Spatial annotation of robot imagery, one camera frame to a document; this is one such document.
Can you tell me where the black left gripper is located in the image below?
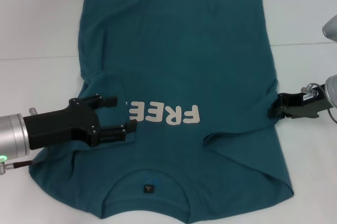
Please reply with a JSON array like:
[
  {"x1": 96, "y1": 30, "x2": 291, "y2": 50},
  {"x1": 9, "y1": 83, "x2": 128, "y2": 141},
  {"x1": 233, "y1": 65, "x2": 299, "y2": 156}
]
[{"x1": 23, "y1": 94, "x2": 138, "y2": 150}]

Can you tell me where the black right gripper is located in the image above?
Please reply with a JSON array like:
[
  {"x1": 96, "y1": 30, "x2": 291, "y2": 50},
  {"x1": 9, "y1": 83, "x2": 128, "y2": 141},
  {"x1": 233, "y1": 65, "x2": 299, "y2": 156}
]
[{"x1": 267, "y1": 85, "x2": 329, "y2": 120}]

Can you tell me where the teal FREE! print T-shirt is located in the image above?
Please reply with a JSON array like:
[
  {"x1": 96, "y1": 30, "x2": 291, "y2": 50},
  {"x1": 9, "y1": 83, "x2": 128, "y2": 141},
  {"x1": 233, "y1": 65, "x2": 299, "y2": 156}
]
[{"x1": 28, "y1": 0, "x2": 295, "y2": 215}]

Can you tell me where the right wrist cable with connector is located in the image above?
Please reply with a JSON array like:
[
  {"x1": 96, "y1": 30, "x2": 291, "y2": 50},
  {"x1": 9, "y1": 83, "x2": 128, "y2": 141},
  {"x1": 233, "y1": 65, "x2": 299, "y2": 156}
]
[{"x1": 301, "y1": 83, "x2": 337, "y2": 125}]

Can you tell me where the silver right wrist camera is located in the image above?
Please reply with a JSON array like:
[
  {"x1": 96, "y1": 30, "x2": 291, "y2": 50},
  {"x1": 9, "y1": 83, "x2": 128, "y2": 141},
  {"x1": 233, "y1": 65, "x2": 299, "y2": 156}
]
[{"x1": 322, "y1": 14, "x2": 337, "y2": 43}]

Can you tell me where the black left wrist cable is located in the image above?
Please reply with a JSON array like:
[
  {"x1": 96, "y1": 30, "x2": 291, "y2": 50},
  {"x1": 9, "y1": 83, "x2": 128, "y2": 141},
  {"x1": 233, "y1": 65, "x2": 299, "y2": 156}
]
[{"x1": 0, "y1": 159, "x2": 35, "y2": 175}]

